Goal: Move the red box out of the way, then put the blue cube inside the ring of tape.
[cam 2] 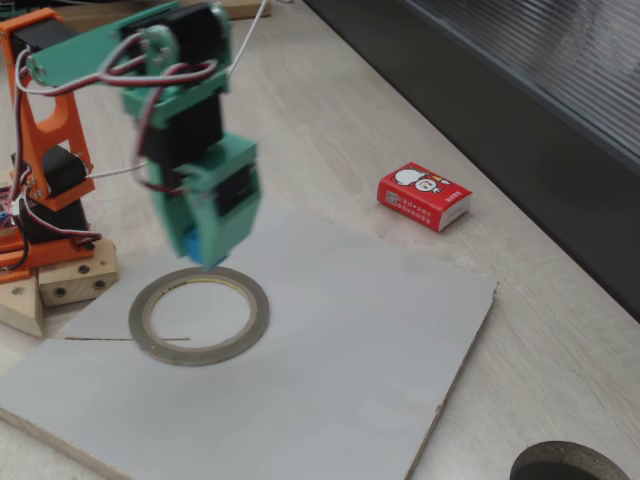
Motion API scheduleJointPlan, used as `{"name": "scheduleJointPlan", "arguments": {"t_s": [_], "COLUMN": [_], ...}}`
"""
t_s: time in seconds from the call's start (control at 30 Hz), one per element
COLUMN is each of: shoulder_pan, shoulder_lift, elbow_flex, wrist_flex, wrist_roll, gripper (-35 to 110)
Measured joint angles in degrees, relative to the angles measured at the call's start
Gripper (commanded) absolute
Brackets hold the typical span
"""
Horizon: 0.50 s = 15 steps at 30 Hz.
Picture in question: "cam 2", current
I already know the frosted glass desk partition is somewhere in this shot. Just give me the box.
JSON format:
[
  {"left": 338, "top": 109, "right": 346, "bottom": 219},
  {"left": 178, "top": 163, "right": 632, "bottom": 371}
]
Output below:
[{"left": 303, "top": 0, "right": 640, "bottom": 324}]

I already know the small blue cube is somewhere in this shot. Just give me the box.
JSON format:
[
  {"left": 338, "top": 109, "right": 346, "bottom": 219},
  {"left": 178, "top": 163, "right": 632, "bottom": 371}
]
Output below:
[{"left": 183, "top": 225, "right": 230, "bottom": 271}]

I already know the white chipboard panel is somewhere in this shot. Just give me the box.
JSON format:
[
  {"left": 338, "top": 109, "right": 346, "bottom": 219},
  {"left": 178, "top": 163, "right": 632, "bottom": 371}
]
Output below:
[{"left": 0, "top": 199, "right": 500, "bottom": 480}]

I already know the red white servo cable bundle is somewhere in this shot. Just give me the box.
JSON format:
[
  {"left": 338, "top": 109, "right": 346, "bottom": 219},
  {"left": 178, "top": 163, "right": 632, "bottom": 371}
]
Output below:
[{"left": 13, "top": 29, "right": 221, "bottom": 197}]

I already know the red cartoon printed box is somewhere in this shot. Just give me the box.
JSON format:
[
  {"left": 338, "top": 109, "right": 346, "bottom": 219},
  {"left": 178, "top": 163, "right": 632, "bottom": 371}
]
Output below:
[{"left": 377, "top": 161, "right": 473, "bottom": 234}]

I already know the wooden base block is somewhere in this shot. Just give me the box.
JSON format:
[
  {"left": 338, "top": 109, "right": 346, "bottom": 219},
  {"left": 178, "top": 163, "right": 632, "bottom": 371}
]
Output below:
[{"left": 37, "top": 238, "right": 120, "bottom": 307}]

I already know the white USB cable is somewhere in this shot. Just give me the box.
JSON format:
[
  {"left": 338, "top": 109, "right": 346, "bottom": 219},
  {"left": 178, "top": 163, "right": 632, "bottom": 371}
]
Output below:
[{"left": 85, "top": 0, "right": 269, "bottom": 180}]

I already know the red brown servo cable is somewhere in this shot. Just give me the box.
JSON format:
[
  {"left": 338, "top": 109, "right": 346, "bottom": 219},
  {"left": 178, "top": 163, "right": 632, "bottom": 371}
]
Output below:
[{"left": 19, "top": 192, "right": 105, "bottom": 250}]

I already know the red controller circuit board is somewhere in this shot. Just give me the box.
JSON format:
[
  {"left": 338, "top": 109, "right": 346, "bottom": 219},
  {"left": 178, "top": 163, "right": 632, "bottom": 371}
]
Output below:
[{"left": 0, "top": 185, "right": 24, "bottom": 236}]

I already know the grey tape ring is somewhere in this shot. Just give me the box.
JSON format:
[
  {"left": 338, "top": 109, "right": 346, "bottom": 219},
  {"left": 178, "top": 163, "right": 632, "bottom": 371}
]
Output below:
[{"left": 128, "top": 266, "right": 271, "bottom": 367}]

